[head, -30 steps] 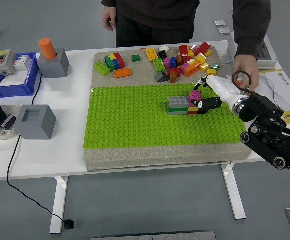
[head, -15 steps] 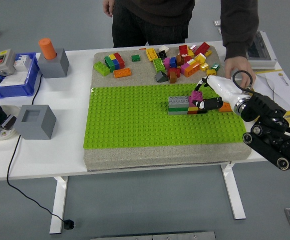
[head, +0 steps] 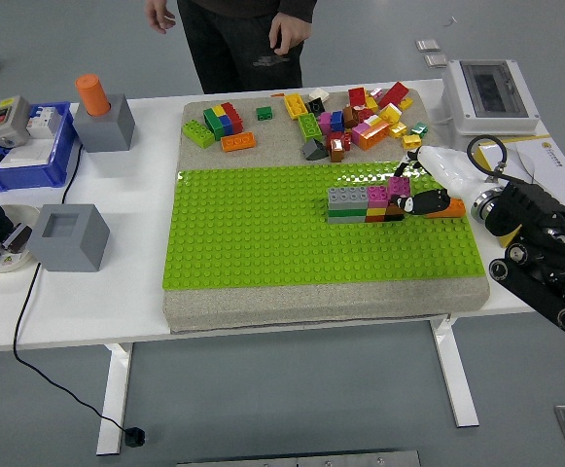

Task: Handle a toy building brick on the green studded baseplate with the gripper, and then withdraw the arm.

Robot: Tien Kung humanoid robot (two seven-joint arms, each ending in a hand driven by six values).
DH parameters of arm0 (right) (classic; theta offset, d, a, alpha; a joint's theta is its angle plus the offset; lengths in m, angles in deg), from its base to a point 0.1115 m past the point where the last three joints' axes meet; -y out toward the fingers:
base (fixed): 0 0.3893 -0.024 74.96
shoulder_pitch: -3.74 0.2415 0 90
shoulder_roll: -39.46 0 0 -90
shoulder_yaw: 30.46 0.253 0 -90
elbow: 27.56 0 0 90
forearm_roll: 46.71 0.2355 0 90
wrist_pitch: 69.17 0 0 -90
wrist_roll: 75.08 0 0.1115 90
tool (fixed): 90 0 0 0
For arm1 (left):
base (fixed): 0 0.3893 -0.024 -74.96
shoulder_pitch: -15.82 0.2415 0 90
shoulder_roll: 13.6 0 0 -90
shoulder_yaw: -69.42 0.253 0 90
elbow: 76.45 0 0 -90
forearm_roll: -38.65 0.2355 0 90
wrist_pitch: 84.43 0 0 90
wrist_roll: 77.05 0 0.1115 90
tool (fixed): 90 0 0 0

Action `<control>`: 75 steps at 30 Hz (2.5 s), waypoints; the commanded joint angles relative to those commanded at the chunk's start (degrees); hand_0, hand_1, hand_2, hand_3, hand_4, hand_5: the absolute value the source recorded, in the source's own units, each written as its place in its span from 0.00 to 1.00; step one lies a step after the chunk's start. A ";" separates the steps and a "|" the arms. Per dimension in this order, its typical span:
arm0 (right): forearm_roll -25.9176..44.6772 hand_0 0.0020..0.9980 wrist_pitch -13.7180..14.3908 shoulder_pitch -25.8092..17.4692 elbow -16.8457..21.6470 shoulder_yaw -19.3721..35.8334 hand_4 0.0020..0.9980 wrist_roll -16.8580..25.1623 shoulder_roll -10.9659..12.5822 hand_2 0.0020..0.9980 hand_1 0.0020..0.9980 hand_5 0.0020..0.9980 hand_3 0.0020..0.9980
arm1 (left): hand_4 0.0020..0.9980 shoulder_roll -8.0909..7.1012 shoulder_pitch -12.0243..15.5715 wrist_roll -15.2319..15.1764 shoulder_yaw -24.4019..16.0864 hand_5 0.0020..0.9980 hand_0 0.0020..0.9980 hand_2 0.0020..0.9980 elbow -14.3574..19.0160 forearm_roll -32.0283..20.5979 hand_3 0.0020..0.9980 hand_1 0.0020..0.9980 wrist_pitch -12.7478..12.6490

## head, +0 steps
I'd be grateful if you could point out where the orange cylinder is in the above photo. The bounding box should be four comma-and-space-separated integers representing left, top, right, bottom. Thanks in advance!
74, 73, 113, 118

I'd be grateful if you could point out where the black power cord with plug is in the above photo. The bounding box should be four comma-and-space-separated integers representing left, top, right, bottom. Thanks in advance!
13, 140, 147, 449

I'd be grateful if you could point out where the blue plastic bin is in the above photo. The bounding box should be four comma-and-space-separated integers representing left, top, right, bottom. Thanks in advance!
0, 100, 79, 193

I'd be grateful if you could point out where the white table leg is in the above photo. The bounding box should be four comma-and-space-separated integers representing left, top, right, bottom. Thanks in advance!
95, 341, 134, 456
429, 314, 480, 430

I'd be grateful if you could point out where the white electrical enclosure box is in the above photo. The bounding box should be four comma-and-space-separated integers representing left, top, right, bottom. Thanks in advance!
441, 58, 542, 153

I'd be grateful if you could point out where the long grey toy brick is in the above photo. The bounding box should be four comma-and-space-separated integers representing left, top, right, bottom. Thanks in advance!
327, 186, 370, 204

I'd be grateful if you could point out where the white flat panel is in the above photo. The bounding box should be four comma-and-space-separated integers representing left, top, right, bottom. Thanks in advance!
0, 142, 53, 169

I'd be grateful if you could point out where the dark grey sloped brick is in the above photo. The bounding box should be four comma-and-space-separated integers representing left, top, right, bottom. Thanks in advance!
301, 137, 330, 162

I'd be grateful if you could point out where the grey-brown foam mat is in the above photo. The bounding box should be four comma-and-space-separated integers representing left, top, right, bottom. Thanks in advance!
162, 89, 491, 335

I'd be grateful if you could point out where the person's right hand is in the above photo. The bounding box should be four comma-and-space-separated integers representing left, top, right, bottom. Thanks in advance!
145, 0, 178, 35

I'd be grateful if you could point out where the green studded baseplate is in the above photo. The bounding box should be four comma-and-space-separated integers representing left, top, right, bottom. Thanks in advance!
162, 158, 486, 292

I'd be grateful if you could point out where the person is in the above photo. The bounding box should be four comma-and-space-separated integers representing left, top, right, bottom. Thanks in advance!
176, 0, 320, 96

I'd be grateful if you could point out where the yellow and white cardboard box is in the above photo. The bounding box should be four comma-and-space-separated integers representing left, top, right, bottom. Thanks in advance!
471, 133, 565, 250

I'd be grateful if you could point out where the large orange toy brick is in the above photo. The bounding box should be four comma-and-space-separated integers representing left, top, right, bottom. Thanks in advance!
357, 118, 392, 151

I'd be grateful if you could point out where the white circuit breaker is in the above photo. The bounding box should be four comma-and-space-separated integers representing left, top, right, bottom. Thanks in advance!
25, 105, 60, 140

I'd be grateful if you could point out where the long orange toy brick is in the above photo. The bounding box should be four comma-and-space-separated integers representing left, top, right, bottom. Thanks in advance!
220, 131, 258, 153
424, 198, 467, 221

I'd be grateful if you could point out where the grey switch box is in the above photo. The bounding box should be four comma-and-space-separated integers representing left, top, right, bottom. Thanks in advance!
0, 94, 32, 148

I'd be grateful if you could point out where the person's left hand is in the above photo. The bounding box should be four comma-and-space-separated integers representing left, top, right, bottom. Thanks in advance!
267, 13, 312, 56

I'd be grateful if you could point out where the long grey metal plate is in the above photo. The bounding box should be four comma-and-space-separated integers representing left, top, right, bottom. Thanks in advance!
176, 449, 422, 467

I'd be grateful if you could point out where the long yellow toy brick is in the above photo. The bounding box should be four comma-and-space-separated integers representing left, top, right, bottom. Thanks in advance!
283, 92, 308, 120

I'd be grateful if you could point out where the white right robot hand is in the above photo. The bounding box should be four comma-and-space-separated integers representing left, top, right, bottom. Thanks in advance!
389, 144, 490, 219

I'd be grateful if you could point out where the long lime toy brick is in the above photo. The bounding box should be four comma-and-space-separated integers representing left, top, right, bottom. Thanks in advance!
181, 119, 216, 148

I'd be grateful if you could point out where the grey cube socket block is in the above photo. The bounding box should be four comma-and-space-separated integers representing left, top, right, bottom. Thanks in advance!
72, 92, 135, 154
27, 203, 111, 274

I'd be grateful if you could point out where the small brown white component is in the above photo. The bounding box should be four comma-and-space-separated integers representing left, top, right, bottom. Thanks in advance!
1, 223, 33, 255

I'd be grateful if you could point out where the yellow and white brick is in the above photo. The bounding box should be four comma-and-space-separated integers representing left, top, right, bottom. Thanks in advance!
377, 102, 403, 124

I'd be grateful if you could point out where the long red toy brick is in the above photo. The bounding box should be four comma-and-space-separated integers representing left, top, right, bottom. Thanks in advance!
377, 81, 411, 110

